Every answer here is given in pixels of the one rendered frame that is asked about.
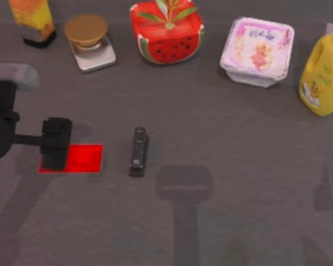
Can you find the silver kitchen scale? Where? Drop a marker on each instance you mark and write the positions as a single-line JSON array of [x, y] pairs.
[[95, 56]]

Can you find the white plastic food container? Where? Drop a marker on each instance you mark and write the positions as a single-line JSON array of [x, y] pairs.
[[256, 52]]

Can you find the red watermelon pattern box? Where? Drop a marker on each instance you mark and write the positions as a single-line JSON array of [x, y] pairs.
[[166, 34]]

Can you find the brown wooden bowl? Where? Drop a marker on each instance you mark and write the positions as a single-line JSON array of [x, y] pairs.
[[86, 29]]

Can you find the black stapler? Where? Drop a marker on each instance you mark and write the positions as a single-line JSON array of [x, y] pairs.
[[138, 152]]

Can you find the red mat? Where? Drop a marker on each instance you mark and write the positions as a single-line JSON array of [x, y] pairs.
[[84, 159]]

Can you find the yellow detergent bottle green cap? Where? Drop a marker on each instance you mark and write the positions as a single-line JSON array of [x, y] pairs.
[[322, 77]]

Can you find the orange and yellow juice bottle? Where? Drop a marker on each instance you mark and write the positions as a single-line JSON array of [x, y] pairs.
[[33, 20]]

